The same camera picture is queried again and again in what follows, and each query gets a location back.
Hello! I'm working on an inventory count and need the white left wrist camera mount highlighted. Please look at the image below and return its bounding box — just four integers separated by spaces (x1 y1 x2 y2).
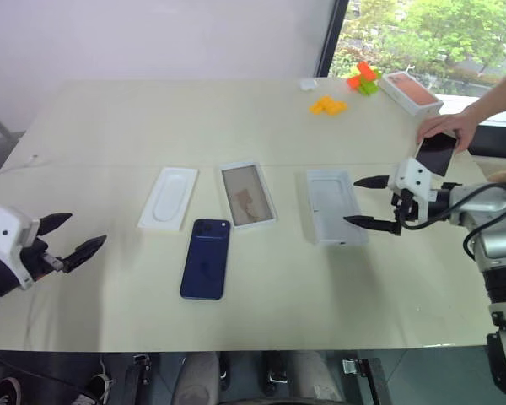
0 203 41 291

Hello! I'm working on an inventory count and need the dark blue smartphone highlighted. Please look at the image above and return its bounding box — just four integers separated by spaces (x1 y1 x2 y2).
179 218 232 302

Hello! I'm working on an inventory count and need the silver smartphone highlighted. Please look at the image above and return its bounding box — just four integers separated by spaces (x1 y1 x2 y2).
412 132 460 178

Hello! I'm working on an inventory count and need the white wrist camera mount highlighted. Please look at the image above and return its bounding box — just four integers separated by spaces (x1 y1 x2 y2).
388 157 434 221
0 203 41 291

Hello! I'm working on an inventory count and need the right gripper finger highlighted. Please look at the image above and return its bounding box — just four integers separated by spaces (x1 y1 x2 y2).
353 175 390 190
342 215 396 234

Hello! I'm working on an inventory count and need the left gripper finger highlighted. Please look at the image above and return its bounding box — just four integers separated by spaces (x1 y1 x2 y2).
38 212 74 238
62 234 108 276

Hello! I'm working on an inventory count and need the black and white sneaker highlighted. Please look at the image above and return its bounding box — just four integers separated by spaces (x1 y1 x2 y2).
73 356 110 405

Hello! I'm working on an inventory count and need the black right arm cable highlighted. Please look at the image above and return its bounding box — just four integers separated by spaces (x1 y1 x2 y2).
401 183 506 262

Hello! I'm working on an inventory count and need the phone box with orange print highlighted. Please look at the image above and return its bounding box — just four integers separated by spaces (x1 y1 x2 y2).
378 70 444 118

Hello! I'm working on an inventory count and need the white box tray with insert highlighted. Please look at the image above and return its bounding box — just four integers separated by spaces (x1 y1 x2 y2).
218 159 278 230

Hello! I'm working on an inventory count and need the grey rounded cylinder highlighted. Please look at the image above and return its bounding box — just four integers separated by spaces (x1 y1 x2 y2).
283 349 336 405
171 351 222 405

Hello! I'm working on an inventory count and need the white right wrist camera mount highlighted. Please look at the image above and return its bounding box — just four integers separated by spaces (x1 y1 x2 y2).
388 157 434 221

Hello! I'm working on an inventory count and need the black window frame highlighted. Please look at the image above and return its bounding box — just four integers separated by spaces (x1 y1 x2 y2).
315 0 351 79

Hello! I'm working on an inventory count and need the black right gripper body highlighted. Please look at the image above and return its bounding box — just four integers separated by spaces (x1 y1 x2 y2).
389 189 419 236

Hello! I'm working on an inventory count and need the black metal bracket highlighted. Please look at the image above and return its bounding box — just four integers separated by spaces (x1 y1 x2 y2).
121 353 153 405
341 357 396 405

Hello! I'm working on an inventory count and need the yellow toy block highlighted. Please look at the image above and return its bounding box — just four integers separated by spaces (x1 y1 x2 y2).
308 95 335 116
326 100 348 119

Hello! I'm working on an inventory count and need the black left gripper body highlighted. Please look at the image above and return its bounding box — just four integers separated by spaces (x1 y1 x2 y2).
19 237 69 281

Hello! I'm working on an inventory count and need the red and black sneaker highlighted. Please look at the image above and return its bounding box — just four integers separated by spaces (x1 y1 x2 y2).
0 375 24 405

